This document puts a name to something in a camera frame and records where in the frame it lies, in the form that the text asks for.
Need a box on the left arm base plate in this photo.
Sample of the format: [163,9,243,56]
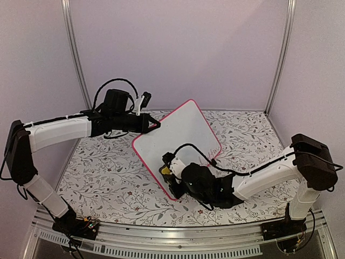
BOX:
[52,219,100,240]

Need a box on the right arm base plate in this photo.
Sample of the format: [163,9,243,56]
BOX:
[260,218,307,241]

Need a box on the aluminium frame post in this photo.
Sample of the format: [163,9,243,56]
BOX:
[61,0,92,109]
[265,0,296,116]

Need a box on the floral patterned table mat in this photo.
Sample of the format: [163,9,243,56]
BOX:
[52,110,305,227]

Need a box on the pink framed whiteboard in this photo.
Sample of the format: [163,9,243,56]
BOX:
[132,99,222,201]

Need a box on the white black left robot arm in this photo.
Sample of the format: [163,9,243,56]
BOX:
[1,89,161,234]

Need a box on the aluminium front rail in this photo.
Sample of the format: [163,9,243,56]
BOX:
[25,210,337,259]

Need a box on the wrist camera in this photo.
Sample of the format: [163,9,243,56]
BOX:
[134,92,151,116]
[162,152,186,180]

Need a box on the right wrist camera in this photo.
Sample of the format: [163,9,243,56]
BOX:
[162,152,186,180]

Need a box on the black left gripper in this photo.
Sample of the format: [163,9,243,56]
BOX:
[113,113,161,134]

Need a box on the left aluminium frame post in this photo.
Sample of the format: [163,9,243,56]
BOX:
[61,0,92,109]

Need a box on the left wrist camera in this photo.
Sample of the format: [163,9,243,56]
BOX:
[134,92,151,116]

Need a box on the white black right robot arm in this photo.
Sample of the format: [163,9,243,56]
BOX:
[158,133,344,235]

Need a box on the yellow whiteboard eraser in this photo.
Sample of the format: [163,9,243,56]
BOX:
[158,166,172,175]

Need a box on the right aluminium frame post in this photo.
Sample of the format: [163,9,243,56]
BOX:
[265,0,296,116]

